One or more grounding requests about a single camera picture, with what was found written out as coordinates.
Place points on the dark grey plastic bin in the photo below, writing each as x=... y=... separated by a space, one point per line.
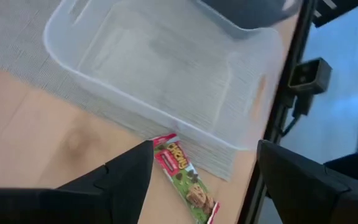
x=244 y=12

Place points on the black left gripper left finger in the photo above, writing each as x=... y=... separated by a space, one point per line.
x=73 y=202

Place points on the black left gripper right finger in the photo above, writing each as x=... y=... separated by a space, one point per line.
x=306 y=196

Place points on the clear plastic bin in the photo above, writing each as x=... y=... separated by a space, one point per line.
x=166 y=77

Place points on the grey woven table mat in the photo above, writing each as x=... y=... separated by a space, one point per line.
x=11 y=31

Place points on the red and green granola bar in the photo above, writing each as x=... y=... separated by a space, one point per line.
x=191 y=186

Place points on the black aluminium table frame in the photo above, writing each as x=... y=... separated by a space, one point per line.
x=298 y=37

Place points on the black table-level camera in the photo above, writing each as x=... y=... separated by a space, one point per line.
x=309 y=76

